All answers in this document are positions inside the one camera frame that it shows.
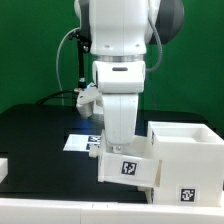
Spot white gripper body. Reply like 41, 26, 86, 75
76, 61, 145, 146

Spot small white drawer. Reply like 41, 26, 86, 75
89, 133, 159, 188

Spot large white drawer housing box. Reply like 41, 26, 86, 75
145, 121, 224, 207

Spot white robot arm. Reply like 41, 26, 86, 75
74, 0, 184, 148

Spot white marker sheet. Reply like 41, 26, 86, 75
63, 134, 101, 152

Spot black camera on stand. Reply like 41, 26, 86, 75
69, 28, 91, 89

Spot black cables on table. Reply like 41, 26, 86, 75
35, 89, 84, 107

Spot grey cable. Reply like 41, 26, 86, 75
55, 27, 83, 108

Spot white left rail piece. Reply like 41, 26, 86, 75
0, 158, 8, 183

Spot white front rail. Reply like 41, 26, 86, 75
0, 198, 224, 224

